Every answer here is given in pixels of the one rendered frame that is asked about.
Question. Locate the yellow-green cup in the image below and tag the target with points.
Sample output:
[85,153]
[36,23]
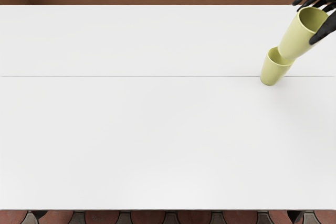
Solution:
[271,73]
[291,41]

